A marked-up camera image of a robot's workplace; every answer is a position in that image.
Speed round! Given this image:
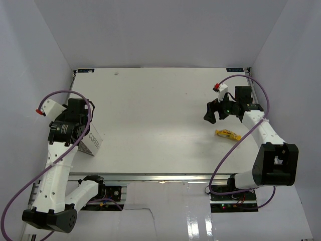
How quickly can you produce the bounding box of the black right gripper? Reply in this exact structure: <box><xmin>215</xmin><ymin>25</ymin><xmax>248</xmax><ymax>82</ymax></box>
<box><xmin>204</xmin><ymin>91</ymin><xmax>239</xmax><ymax>124</ymax></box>

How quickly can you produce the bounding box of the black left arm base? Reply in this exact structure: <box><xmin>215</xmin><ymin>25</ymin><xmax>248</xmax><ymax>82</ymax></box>
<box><xmin>99</xmin><ymin>185</ymin><xmax>122</xmax><ymax>202</ymax></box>

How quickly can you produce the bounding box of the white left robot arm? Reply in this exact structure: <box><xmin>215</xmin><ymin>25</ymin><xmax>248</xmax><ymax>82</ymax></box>
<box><xmin>22</xmin><ymin>98</ymin><xmax>106</xmax><ymax>233</ymax></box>

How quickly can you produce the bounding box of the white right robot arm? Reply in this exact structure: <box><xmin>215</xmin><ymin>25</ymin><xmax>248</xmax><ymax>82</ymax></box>
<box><xmin>204</xmin><ymin>84</ymin><xmax>299</xmax><ymax>200</ymax></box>

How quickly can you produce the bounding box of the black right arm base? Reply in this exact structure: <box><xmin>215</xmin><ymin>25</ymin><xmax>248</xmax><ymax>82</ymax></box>
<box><xmin>204</xmin><ymin>186</ymin><xmax>258</xmax><ymax>213</ymax></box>

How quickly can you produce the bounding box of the yellow snack bar wrapper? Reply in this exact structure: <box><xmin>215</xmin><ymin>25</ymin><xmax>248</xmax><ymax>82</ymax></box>
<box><xmin>215</xmin><ymin>129</ymin><xmax>241</xmax><ymax>141</ymax></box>

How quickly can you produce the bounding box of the blue label right corner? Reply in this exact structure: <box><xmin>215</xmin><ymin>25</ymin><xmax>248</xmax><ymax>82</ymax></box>
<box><xmin>226</xmin><ymin>68</ymin><xmax>244</xmax><ymax>72</ymax></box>

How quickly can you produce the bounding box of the blue label corner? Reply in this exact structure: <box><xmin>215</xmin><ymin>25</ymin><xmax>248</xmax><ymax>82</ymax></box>
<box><xmin>226</xmin><ymin>68</ymin><xmax>244</xmax><ymax>72</ymax></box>
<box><xmin>77</xmin><ymin>68</ymin><xmax>95</xmax><ymax>73</ymax></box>

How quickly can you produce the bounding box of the blue label left corner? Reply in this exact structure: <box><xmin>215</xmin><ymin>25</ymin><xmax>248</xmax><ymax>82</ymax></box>
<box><xmin>77</xmin><ymin>68</ymin><xmax>95</xmax><ymax>73</ymax></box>

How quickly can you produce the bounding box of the white front cover panel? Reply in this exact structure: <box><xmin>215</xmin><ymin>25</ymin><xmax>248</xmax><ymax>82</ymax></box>
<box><xmin>24</xmin><ymin>181</ymin><xmax>314</xmax><ymax>241</ymax></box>

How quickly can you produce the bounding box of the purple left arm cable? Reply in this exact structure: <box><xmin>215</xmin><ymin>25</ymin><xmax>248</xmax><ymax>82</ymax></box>
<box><xmin>3</xmin><ymin>90</ymin><xmax>124</xmax><ymax>241</ymax></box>

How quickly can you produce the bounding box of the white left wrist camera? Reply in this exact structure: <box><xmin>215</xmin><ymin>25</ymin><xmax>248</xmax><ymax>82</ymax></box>
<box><xmin>36</xmin><ymin>99</ymin><xmax>66</xmax><ymax>120</ymax></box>

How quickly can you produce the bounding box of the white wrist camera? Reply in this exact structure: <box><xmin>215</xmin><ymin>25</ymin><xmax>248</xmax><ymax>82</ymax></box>
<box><xmin>36</xmin><ymin>99</ymin><xmax>66</xmax><ymax>120</ymax></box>
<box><xmin>213</xmin><ymin>83</ymin><xmax>228</xmax><ymax>102</ymax></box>

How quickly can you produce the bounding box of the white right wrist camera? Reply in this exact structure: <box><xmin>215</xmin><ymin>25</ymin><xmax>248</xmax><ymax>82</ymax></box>
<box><xmin>213</xmin><ymin>83</ymin><xmax>228</xmax><ymax>102</ymax></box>

